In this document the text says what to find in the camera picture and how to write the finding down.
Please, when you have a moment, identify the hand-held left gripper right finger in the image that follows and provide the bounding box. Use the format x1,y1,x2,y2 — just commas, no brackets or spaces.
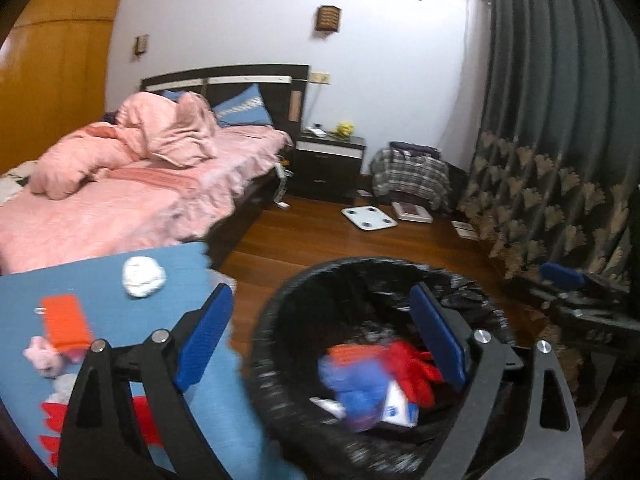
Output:
409,281,586,480

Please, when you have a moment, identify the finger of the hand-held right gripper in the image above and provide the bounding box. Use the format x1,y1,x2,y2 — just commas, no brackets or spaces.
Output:
512,280,601,313
539,261,633,293

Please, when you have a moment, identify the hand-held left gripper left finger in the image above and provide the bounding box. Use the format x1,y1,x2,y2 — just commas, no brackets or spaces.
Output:
59,282,236,480

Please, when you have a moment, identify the red glove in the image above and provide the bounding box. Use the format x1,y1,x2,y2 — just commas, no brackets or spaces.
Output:
384,341,445,407

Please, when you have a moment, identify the small white and blue box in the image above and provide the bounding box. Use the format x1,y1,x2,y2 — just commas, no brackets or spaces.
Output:
381,379,422,429

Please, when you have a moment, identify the white paper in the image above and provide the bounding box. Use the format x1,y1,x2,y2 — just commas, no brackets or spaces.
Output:
122,256,167,299

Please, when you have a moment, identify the blue plastic bag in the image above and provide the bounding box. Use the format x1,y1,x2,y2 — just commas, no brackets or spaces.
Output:
318,354,392,433

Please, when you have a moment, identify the black bin with black bag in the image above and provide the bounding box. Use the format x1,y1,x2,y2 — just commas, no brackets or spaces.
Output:
248,256,531,480

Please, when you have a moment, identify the white patterned sock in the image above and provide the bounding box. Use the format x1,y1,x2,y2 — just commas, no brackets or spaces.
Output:
51,374,77,404

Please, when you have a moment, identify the pink small plush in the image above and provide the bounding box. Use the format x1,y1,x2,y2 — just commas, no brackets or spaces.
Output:
23,336,65,378

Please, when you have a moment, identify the grey quilted cloth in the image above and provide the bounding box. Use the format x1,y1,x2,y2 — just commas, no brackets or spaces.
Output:
210,272,238,296

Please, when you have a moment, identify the white scale with dark centre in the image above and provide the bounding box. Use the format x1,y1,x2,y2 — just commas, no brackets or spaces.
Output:
391,201,434,224

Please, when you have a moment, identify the blue tablecloth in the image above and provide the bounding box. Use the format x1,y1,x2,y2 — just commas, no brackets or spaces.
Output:
0,241,301,480

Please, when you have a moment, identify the black bag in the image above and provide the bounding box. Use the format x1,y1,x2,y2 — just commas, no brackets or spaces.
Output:
446,162,471,211

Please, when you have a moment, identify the white bathroom scale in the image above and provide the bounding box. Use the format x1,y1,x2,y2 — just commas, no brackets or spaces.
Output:
341,205,399,234

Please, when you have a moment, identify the dark bed with pink sheet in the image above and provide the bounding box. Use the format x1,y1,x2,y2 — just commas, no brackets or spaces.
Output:
0,63,311,276

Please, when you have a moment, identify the grey patterned curtain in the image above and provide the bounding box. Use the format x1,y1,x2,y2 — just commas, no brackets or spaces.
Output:
455,0,640,321

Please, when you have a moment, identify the plaid cloth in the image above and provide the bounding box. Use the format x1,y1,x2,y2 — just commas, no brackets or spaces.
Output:
369,149,452,210

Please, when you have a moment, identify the white power strip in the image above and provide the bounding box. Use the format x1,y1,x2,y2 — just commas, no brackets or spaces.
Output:
274,160,293,210

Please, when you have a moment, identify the dark purple garment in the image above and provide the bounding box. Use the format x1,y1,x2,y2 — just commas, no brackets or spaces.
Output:
389,141,442,157

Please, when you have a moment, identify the dark nightstand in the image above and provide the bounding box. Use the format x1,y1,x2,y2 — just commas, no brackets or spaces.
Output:
292,132,367,206

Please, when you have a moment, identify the pink duvet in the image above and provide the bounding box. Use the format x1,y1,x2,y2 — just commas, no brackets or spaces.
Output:
29,91,220,201

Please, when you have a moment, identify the blue pillow with white lace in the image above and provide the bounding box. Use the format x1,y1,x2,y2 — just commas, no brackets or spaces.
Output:
212,83,275,128

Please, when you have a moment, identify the wooden wardrobe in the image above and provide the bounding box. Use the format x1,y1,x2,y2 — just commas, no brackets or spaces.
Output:
0,0,123,176

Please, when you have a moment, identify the large wooden wall lamp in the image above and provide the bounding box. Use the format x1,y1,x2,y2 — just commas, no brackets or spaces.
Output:
315,5,343,36

